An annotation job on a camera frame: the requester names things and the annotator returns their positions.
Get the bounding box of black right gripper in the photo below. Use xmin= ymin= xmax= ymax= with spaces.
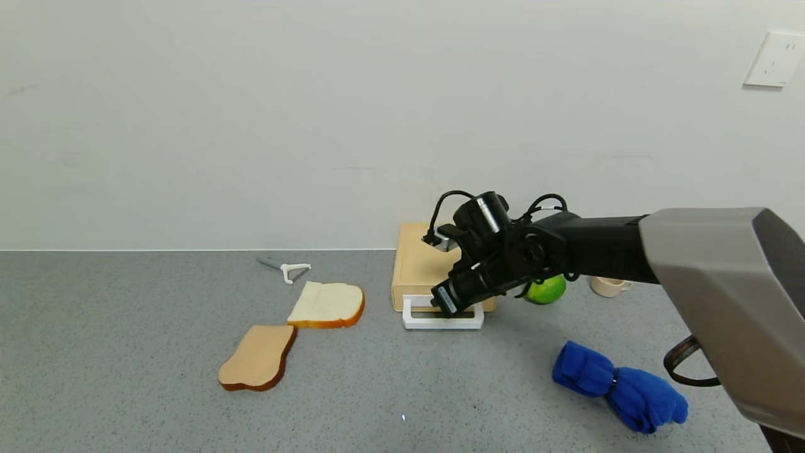
xmin=430 ymin=268 xmax=489 ymax=319

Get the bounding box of yellow drawer with white handle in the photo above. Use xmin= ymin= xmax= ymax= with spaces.
xmin=394 ymin=293 xmax=497 ymax=330

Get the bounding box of yellow drawer cabinet shell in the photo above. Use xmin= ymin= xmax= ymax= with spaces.
xmin=391 ymin=222 xmax=497 ymax=313

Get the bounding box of white bread slice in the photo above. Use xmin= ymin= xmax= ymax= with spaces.
xmin=287 ymin=281 xmax=365 ymax=330

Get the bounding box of green lime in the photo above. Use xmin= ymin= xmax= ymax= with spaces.
xmin=525 ymin=275 xmax=567 ymax=306

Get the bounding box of beige cup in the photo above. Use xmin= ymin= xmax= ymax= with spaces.
xmin=590 ymin=277 xmax=633 ymax=298

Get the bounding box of brown toast slice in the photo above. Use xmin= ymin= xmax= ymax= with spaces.
xmin=218 ymin=325 xmax=297 ymax=392

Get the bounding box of blue cloth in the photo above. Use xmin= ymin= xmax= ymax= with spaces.
xmin=552 ymin=340 xmax=689 ymax=435

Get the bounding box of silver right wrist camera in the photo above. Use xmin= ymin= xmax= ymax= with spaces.
xmin=423 ymin=230 xmax=463 ymax=254

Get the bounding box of thin black camera cable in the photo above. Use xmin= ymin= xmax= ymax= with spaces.
xmin=429 ymin=190 xmax=477 ymax=243

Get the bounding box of white peeler with grey handle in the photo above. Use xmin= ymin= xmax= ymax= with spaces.
xmin=257 ymin=257 xmax=313 ymax=286

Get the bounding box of black cable with white tag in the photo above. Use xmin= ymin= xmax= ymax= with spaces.
xmin=526 ymin=193 xmax=570 ymax=219

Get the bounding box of thick dark arm cable loop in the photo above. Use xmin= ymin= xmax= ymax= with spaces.
xmin=663 ymin=335 xmax=722 ymax=387

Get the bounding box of white wall socket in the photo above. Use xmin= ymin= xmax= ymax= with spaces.
xmin=743 ymin=31 xmax=805 ymax=89

